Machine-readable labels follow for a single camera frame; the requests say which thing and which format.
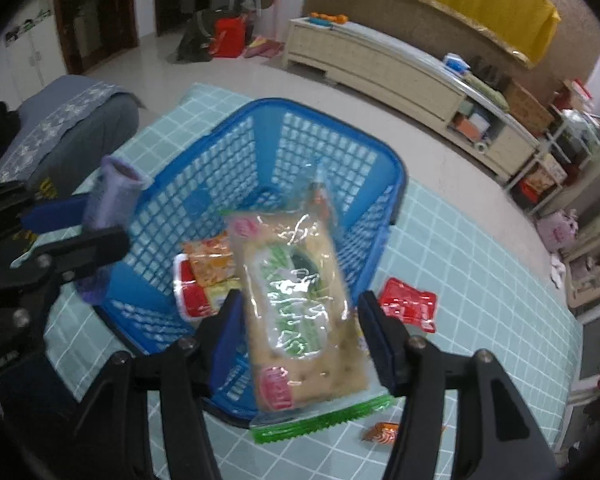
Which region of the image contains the lavender gum pack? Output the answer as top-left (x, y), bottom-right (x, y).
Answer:
top-left (76, 155), bottom-right (145, 304)

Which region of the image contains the red snack pouch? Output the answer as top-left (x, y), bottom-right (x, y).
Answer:
top-left (379, 278), bottom-right (438, 334)

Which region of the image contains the green cracker packet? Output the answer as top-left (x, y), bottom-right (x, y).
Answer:
top-left (226, 165), bottom-right (392, 443)

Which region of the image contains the grey sofa with lace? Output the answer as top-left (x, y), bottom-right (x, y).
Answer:
top-left (0, 75), bottom-right (144, 198)

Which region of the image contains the small orange candy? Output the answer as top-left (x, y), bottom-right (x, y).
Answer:
top-left (362, 422), bottom-right (400, 445)

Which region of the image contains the red bowl noodle packet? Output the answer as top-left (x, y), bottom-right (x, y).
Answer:
top-left (173, 254), bottom-right (240, 326)

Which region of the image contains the orange snack bag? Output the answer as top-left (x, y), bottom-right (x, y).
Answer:
top-left (183, 231), bottom-right (236, 287)

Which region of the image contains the white cupboard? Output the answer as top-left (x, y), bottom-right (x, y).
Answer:
top-left (4, 0), bottom-right (68, 101)

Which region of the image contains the teal checked tablecloth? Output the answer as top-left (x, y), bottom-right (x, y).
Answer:
top-left (9, 81), bottom-right (584, 480)

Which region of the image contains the dark green bag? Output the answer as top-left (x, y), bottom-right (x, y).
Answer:
top-left (176, 9), bottom-right (222, 63)

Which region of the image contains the pink bag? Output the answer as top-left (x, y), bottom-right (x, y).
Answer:
top-left (535, 209), bottom-right (579, 252)

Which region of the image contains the blue plastic basket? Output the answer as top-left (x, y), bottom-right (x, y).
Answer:
top-left (96, 98), bottom-right (407, 427)

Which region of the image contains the red bag on floor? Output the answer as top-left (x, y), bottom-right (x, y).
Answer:
top-left (209, 18), bottom-right (246, 58)

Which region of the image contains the white metal shelf rack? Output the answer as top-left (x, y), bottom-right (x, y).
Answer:
top-left (505, 105), bottom-right (600, 217)

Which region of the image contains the brown cardboard box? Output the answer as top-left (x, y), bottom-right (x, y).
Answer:
top-left (504, 80), bottom-right (554, 136)

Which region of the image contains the plate of oranges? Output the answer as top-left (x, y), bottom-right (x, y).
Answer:
top-left (308, 12), bottom-right (349, 27)

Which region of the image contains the cream TV cabinet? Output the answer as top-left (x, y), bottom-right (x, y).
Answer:
top-left (283, 18), bottom-right (539, 182)

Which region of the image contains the blue tissue box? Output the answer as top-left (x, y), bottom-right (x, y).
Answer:
top-left (442, 53), bottom-right (470, 76)

